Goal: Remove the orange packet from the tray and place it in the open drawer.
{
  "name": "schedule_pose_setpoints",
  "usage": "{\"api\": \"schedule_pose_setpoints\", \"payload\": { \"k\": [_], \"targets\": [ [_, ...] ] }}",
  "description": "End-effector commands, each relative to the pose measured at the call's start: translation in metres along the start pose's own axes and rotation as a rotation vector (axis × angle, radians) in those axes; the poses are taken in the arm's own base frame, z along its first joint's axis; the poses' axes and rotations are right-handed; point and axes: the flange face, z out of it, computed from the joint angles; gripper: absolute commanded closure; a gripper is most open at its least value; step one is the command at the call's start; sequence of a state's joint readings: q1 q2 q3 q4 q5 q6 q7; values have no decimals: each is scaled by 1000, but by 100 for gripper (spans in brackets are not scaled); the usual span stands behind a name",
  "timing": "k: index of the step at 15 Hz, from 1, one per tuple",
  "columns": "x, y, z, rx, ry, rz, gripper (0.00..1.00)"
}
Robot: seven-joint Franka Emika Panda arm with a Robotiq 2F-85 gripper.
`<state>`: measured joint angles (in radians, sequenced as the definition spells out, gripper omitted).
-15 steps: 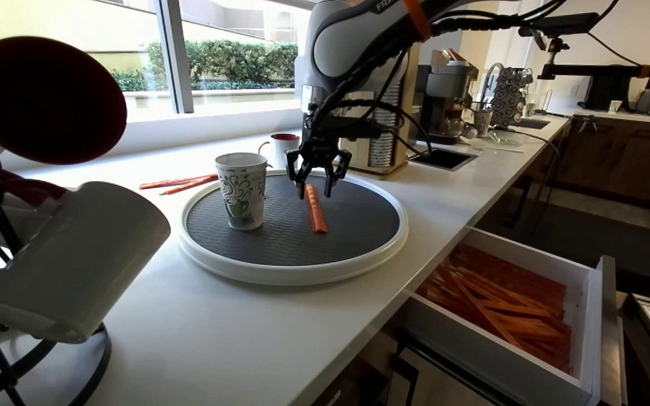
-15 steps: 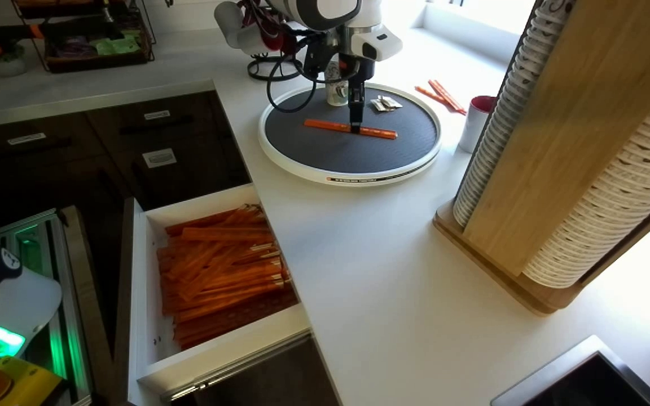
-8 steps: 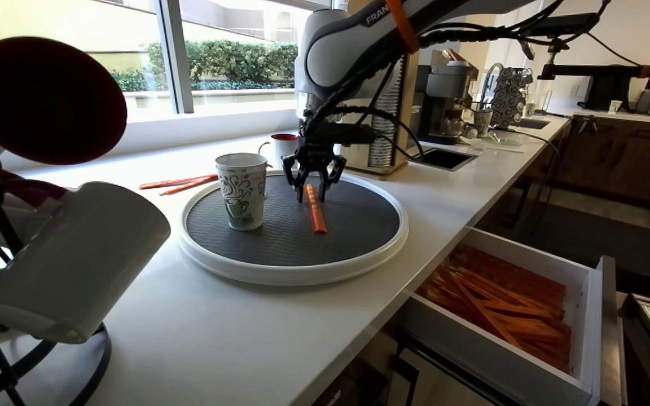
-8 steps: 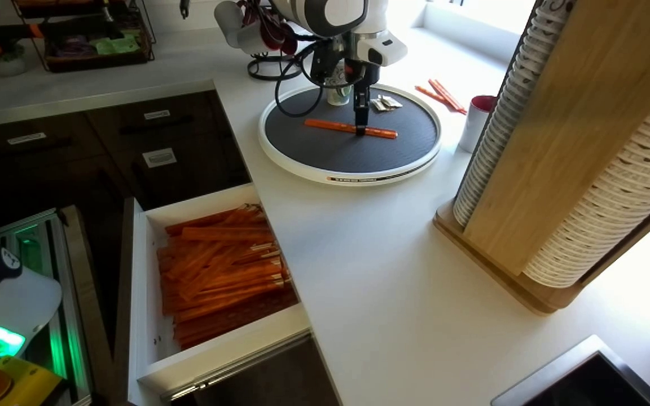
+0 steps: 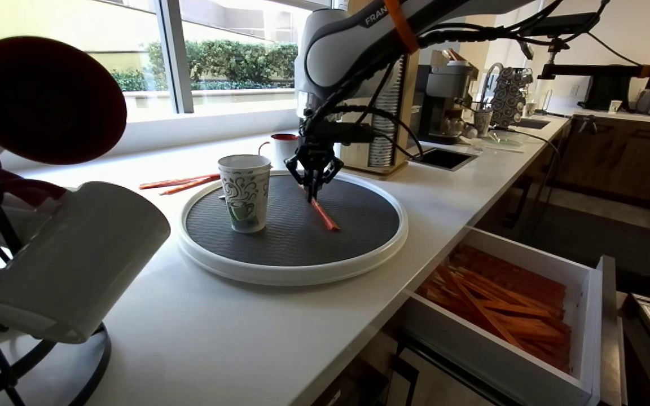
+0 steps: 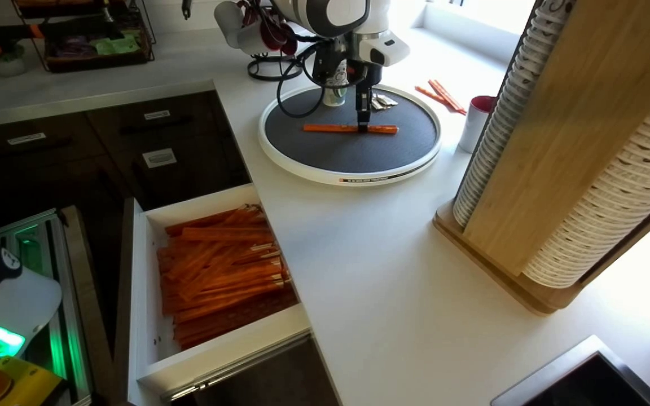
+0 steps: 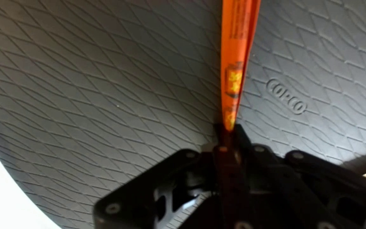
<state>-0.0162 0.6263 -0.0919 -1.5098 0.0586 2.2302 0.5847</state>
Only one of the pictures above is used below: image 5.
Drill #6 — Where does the black square counter inset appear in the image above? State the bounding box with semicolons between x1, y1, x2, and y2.
410;147;479;173

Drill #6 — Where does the paper cup green print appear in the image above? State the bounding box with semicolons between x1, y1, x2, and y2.
217;154;274;234

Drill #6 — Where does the round white tray grey mat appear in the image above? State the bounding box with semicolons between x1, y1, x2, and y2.
177;166;410;289

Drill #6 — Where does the white window frame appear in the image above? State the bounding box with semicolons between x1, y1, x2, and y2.
0;0;337;175

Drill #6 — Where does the black camera bar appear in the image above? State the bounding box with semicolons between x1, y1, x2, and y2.
536;9;603;40

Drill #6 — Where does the white open drawer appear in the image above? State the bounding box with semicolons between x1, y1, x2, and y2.
395;226;628;406

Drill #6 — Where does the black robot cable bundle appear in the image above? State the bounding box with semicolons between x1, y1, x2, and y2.
301;0;615;164

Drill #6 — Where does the brown wooden cabinet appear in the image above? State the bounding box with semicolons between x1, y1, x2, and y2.
548;114;650;213

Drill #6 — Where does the black coffee machine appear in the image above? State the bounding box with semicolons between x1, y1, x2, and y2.
415;47;480;147

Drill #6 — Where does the tall white book box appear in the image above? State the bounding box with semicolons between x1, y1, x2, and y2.
334;0;428;177

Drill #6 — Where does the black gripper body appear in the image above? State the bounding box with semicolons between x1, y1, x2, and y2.
299;121;345;166

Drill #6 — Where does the orange packets heap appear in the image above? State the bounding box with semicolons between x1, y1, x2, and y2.
415;241;574;375

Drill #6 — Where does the small grey cup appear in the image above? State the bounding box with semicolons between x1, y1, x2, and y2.
471;103;494;140

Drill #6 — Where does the orange strap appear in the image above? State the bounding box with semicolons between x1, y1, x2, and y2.
382;0;422;57

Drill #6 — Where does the dark cabinet under counter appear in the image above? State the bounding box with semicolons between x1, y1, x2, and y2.
311;322;523;406

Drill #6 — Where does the green hedge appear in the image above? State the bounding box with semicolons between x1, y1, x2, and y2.
109;40;301;95

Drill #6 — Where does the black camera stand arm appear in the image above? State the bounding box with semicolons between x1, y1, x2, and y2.
537;33;650;113

